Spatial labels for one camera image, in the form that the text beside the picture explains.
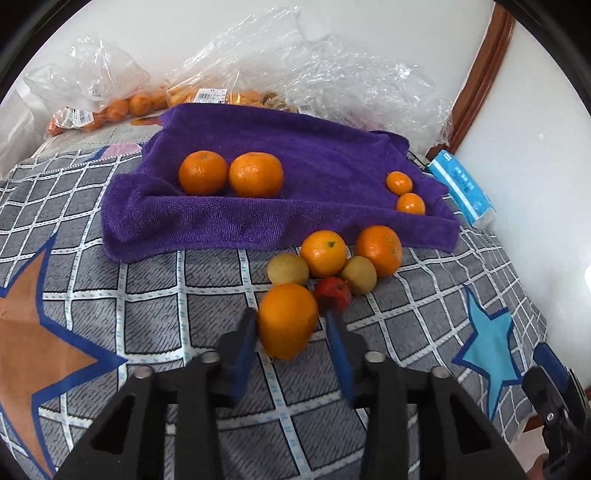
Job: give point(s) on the clear bag of kumquats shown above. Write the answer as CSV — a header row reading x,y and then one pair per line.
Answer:
x,y
240,98

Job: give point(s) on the small red fruit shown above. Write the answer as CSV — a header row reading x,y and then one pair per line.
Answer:
x,y
332,295

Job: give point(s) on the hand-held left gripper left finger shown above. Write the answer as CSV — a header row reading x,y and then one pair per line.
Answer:
x,y
244,360

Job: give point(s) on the clear bag of red fruit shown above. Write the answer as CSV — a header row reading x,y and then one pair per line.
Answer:
x,y
369,87

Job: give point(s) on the clear bag of tan fruit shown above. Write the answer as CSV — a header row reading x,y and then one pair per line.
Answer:
x,y
277,99

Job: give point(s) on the large mandarin orange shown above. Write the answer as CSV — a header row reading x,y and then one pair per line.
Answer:
x,y
379,249

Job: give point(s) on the yellow-green round fruit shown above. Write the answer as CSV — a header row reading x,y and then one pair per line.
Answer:
x,y
358,274
288,269

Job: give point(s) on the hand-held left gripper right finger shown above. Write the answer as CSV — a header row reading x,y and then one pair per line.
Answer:
x,y
340,360

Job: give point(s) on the wooden door frame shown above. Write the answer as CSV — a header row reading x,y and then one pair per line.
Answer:
x,y
480,78

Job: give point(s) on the clear bag of mandarins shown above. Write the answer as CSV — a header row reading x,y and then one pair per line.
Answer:
x,y
115,108

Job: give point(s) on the pale printed bedsheet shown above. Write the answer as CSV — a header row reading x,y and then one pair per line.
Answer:
x,y
115,136

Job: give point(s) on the purple towel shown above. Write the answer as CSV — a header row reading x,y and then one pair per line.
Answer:
x,y
300,152

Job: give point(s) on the grey checked star blanket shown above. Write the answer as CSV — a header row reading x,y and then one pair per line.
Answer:
x,y
138,323

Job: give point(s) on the blue tissue pack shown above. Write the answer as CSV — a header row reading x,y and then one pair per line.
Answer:
x,y
461,189

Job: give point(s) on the small mandarin orange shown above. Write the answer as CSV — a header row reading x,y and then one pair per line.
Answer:
x,y
399,182
410,203

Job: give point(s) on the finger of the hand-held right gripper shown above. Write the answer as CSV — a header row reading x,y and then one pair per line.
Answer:
x,y
551,362
547,401

